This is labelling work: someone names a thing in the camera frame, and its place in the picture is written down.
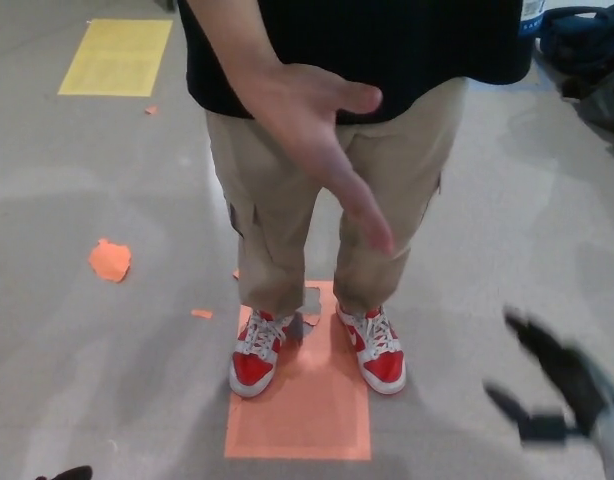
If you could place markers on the person's bare right hand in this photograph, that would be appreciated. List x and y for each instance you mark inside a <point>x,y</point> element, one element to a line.
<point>307,115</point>

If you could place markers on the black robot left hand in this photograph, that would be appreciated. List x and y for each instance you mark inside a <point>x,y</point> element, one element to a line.
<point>69,473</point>

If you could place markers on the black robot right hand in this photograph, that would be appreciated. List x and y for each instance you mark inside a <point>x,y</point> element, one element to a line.
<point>582,385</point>

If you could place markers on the person's bare right forearm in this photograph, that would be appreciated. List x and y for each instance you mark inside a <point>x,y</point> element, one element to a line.
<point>222,45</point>

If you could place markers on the khaki cargo pants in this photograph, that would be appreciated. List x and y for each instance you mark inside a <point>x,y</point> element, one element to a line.
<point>277,210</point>

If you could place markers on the black t-shirt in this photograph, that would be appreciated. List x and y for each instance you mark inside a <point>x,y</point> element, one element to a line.
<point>412,45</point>

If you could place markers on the yellow floor sheet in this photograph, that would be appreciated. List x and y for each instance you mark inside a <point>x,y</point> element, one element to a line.
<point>117,57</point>

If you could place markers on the red white left sneaker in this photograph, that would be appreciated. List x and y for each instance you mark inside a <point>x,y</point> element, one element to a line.
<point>382,365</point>

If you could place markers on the red white sneaker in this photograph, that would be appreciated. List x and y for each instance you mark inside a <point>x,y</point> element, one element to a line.
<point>252,367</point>
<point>382,365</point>

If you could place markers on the small flat orange scrap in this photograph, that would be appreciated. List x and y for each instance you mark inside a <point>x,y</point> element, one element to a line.
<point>202,313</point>

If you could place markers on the red white right sneaker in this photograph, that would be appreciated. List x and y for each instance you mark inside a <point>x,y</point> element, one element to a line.
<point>252,367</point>

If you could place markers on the large torn orange paper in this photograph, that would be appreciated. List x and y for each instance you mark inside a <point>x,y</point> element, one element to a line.
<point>109,260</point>

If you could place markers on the orange floor sheet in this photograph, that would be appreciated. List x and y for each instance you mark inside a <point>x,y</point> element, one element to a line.
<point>302,415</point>

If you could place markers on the white container blue label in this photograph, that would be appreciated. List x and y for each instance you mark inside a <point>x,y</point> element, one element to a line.
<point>532,20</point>

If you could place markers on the black plastic bag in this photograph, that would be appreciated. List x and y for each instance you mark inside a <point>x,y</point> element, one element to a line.
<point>607,107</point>

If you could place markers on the dark blue bag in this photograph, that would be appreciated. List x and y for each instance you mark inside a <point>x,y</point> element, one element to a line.
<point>582,42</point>

